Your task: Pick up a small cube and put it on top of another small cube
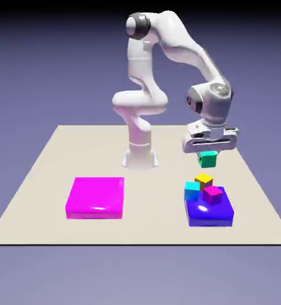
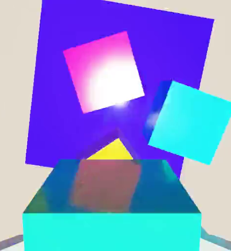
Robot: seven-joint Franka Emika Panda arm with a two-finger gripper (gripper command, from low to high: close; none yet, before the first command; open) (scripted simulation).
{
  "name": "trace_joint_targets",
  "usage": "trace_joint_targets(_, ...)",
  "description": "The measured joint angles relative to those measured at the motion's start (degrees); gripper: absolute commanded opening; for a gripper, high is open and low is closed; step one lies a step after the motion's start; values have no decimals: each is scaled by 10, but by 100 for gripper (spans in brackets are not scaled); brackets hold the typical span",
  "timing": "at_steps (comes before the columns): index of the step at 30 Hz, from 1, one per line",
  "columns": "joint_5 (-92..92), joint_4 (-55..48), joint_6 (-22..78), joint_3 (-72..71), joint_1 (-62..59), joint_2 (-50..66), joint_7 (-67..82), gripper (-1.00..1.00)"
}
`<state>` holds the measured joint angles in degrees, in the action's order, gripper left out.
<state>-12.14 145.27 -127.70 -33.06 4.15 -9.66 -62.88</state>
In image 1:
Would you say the small yellow cube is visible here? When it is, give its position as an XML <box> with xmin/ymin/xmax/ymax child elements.
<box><xmin>194</xmin><ymin>173</ymin><xmax>214</xmax><ymax>192</ymax></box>

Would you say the small cyan cube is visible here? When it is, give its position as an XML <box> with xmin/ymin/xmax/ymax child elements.
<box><xmin>184</xmin><ymin>181</ymin><xmax>201</xmax><ymax>202</ymax></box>

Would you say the small green cube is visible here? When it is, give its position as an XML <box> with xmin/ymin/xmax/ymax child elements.
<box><xmin>197</xmin><ymin>151</ymin><xmax>218</xmax><ymax>169</ymax></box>

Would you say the large blue box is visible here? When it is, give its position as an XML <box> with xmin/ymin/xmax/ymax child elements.
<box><xmin>184</xmin><ymin>186</ymin><xmax>234</xmax><ymax>228</ymax></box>

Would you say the large magenta box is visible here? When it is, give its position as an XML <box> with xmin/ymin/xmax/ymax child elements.
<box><xmin>65</xmin><ymin>176</ymin><xmax>125</xmax><ymax>220</ymax></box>

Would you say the small magenta cube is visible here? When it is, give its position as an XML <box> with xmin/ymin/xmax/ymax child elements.
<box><xmin>202</xmin><ymin>185</ymin><xmax>223</xmax><ymax>206</ymax></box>

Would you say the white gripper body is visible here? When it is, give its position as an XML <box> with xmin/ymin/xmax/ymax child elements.
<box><xmin>181</xmin><ymin>133</ymin><xmax>240</xmax><ymax>154</ymax></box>

